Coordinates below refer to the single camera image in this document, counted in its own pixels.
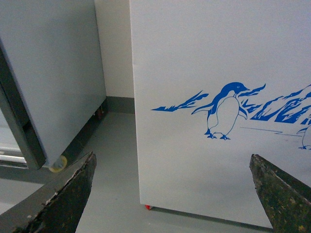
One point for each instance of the red freezer caster wheel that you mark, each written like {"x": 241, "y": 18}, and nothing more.
{"x": 148, "y": 207}

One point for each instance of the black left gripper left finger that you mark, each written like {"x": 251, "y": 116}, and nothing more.
{"x": 57, "y": 206}

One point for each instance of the grey upright display fridge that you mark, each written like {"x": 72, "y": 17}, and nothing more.
{"x": 54, "y": 51}

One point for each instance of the yellow fridge caster wheel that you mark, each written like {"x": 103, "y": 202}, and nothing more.
{"x": 59, "y": 165}

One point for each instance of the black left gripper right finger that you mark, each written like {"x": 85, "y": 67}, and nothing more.
{"x": 285, "y": 199}

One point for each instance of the white blue chest freezer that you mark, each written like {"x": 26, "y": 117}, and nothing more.
{"x": 216, "y": 81}

